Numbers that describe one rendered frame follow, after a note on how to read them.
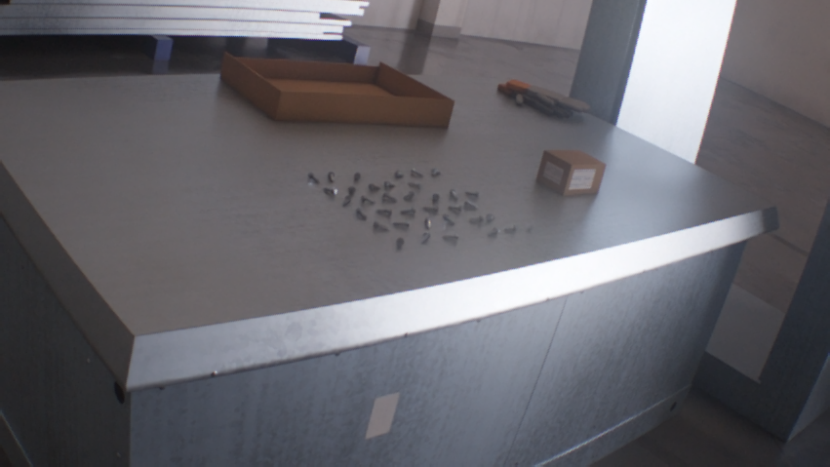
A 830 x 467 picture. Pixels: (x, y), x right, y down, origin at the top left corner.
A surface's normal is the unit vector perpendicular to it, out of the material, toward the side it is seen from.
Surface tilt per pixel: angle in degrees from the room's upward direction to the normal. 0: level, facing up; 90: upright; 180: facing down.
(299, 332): 68
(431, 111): 90
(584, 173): 90
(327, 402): 90
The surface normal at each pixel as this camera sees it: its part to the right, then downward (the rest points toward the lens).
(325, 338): 0.71, 0.00
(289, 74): 0.55, 0.39
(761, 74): -0.74, 0.04
